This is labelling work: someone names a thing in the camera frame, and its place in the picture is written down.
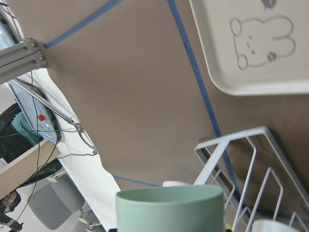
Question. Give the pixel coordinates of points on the white wire cup rack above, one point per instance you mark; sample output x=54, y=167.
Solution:
x=258, y=178

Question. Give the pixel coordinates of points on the teach pendant with red button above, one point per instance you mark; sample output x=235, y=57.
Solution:
x=38, y=115

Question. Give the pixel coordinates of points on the green cup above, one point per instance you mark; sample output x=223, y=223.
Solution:
x=194, y=208

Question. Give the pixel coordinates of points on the aluminium frame post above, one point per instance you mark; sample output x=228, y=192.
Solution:
x=20, y=59

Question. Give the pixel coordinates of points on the person in dark clothes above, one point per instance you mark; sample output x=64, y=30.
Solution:
x=8, y=204

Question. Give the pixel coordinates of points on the cream cup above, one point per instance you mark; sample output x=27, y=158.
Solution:
x=266, y=225

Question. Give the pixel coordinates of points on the grey office chair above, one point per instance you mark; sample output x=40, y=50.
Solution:
x=56, y=202

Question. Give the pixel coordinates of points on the cream rabbit print tray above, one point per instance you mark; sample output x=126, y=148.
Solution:
x=255, y=47

